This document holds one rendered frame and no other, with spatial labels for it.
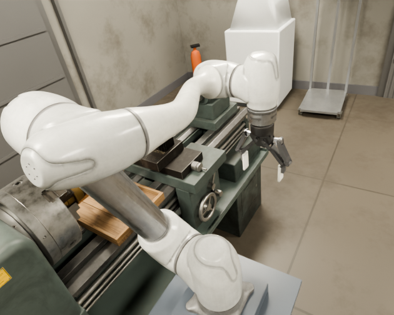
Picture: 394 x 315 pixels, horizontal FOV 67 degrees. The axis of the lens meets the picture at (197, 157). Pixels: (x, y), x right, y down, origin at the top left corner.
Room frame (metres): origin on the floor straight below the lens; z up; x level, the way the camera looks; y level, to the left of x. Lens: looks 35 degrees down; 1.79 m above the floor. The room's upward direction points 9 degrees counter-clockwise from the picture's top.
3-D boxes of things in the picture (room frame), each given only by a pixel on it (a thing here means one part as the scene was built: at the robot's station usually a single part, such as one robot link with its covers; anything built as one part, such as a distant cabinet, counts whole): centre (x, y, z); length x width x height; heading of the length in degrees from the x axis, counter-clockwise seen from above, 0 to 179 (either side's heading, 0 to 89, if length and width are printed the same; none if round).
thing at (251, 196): (1.72, -0.17, 0.34); 0.44 x 0.40 x 0.68; 52
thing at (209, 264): (0.56, 0.01, 0.97); 0.18 x 0.16 x 0.22; 43
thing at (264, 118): (0.81, -0.22, 1.34); 0.09 x 0.09 x 0.06
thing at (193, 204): (1.16, 0.00, 0.73); 0.27 x 0.12 x 0.27; 142
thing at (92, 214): (1.02, 0.41, 0.89); 0.36 x 0.30 x 0.04; 52
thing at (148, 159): (1.21, 0.16, 1.00); 0.20 x 0.10 x 0.05; 142
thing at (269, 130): (0.81, -0.22, 1.27); 0.08 x 0.07 x 0.09; 46
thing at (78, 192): (0.91, 0.50, 1.08); 0.09 x 0.09 x 0.09; 52
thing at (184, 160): (1.27, 0.19, 0.95); 0.43 x 0.18 x 0.04; 52
